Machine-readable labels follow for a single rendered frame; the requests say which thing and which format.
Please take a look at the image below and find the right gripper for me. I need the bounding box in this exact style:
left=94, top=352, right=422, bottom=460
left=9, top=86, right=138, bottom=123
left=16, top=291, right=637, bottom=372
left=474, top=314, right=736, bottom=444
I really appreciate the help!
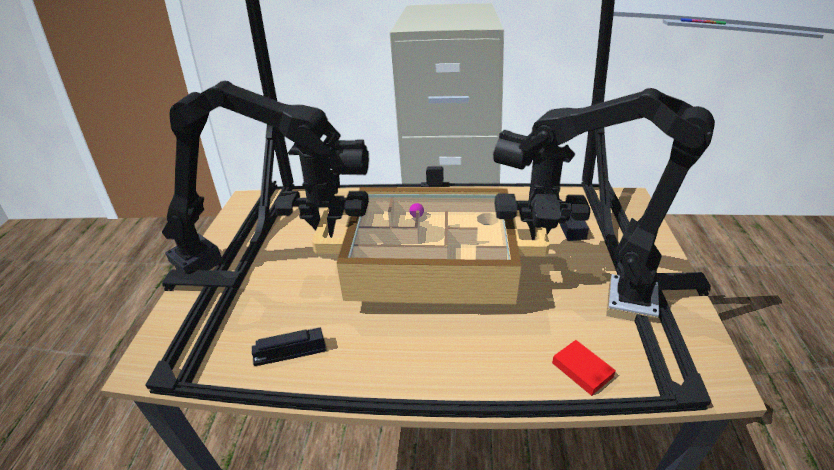
left=275, top=170, right=369, bottom=238

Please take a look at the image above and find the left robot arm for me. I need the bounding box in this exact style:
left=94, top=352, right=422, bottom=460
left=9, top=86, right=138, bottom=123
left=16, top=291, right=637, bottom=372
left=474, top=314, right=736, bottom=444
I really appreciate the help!
left=493, top=88, right=715, bottom=307

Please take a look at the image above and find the wooden maze board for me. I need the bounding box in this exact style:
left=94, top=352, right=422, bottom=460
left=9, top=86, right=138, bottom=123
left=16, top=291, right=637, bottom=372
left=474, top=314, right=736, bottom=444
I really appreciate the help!
left=312, top=187, right=550, bottom=304

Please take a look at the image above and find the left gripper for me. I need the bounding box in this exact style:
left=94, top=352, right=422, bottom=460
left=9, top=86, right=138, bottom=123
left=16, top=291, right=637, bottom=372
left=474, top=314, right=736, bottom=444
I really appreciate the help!
left=495, top=173, right=590, bottom=240

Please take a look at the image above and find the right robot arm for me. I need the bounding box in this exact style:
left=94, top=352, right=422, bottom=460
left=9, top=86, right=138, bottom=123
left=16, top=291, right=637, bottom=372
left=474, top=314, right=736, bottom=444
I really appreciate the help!
left=162, top=81, right=369, bottom=261

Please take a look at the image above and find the red rectangular block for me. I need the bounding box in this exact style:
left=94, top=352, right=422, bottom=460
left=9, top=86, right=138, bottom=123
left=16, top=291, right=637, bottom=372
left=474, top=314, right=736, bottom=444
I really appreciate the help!
left=552, top=340, right=616, bottom=396

